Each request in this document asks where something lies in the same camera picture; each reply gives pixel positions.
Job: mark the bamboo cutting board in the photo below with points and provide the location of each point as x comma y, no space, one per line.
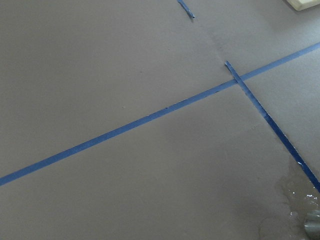
300,5

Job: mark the steel jigger measuring cup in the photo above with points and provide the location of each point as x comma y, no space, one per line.
312,225

